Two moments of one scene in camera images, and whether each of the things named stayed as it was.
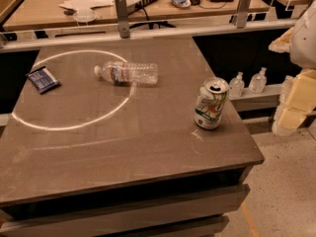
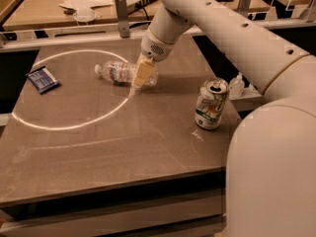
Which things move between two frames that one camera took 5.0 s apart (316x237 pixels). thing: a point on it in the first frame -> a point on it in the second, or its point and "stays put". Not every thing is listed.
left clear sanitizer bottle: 237,87 stays put
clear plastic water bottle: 122,73 stays put
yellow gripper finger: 299,93 -> 145,70
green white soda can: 210,103 stays put
